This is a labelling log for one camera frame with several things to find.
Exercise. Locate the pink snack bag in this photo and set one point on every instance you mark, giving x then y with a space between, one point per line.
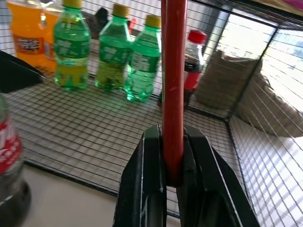
296 2

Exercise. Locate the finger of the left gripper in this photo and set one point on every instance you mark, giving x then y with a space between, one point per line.
16 73

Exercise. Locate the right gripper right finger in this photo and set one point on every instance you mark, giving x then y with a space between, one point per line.
208 194

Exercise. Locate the dark cola bottle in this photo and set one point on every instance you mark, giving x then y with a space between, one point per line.
194 61

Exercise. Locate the orange soda bottle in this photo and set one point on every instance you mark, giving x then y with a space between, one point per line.
49 47
26 28

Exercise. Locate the green soda bottle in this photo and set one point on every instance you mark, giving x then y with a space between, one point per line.
111 54
71 52
142 66

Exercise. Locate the glass cola bottle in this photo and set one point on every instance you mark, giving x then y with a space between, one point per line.
9 151

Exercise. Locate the red pole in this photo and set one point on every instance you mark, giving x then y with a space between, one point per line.
174 94

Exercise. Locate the beige sack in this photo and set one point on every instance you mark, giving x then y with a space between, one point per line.
236 78

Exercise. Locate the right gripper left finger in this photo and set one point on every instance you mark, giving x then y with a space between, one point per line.
142 189

